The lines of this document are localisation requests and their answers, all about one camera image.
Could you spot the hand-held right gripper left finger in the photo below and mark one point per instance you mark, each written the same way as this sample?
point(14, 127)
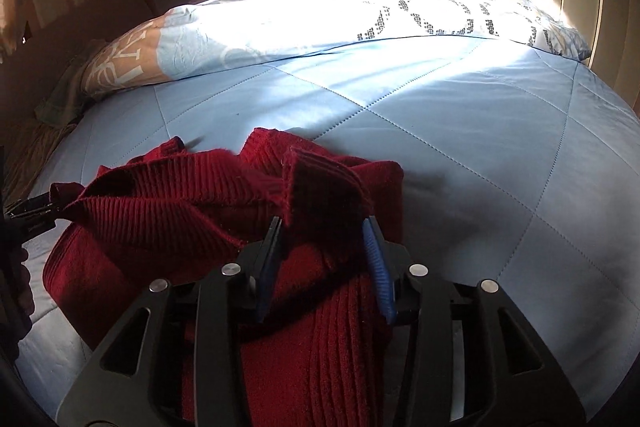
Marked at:
point(267, 277)

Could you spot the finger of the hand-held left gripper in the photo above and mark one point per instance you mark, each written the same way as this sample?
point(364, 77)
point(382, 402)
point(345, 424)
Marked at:
point(37, 208)

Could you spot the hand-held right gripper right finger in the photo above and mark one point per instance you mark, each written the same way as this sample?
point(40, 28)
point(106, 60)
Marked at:
point(378, 272)

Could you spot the red knitted sweater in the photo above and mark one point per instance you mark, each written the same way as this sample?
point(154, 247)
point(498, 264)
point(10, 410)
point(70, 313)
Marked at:
point(165, 217)

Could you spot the person's left hand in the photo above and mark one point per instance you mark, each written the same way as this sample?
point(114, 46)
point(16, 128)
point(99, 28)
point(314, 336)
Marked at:
point(25, 287)

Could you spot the green plaid cloth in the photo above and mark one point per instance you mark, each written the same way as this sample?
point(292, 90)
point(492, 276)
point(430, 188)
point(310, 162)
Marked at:
point(70, 92)

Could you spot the light patterned curtain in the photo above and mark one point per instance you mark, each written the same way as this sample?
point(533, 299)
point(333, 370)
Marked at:
point(12, 12)

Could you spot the pink padded headboard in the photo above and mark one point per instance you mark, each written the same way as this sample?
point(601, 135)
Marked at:
point(95, 17)

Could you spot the white pillow with dotted print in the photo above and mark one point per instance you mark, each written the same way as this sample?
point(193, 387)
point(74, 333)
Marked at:
point(440, 7)

